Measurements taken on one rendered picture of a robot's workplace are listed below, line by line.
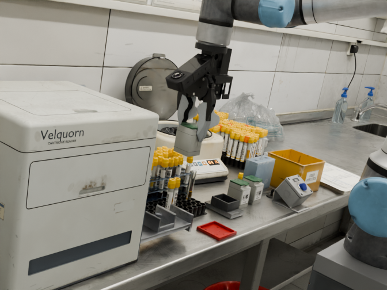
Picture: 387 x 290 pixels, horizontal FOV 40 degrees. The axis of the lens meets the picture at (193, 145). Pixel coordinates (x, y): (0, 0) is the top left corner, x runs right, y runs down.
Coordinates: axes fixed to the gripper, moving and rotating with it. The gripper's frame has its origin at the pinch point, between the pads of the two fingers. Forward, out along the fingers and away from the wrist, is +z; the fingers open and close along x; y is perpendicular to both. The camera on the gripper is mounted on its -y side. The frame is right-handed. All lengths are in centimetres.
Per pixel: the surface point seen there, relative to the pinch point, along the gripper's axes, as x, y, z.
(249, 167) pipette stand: 6.0, 34.7, 14.3
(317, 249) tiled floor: 61, 211, 110
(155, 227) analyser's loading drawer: -7.1, -13.3, 17.3
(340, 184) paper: -5, 72, 21
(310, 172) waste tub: -3, 54, 15
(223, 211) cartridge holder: -2.2, 15.3, 20.9
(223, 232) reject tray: -9.4, 7.3, 21.9
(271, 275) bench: 31, 107, 83
